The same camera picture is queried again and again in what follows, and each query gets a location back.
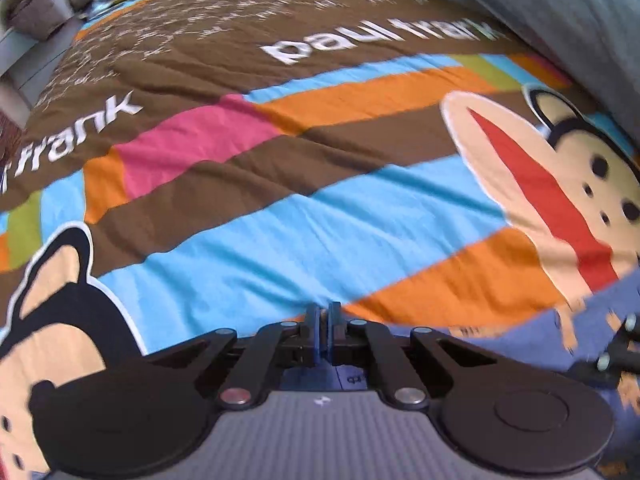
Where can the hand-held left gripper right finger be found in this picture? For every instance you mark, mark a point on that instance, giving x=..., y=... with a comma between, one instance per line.
x=334, y=335

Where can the white nightstand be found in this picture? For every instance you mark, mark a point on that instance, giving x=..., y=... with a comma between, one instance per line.
x=35, y=65

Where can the blue car print pants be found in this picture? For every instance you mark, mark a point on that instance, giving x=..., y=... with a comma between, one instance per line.
x=540, y=340

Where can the colourful cartoon printed bedspread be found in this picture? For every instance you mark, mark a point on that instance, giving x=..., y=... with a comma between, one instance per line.
x=300, y=170

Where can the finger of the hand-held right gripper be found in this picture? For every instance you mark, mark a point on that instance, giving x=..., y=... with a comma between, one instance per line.
x=622, y=360

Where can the grey duvet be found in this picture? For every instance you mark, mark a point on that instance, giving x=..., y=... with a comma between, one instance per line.
x=540, y=20

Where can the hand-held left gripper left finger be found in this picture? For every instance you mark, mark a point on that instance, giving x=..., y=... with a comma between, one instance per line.
x=316, y=340

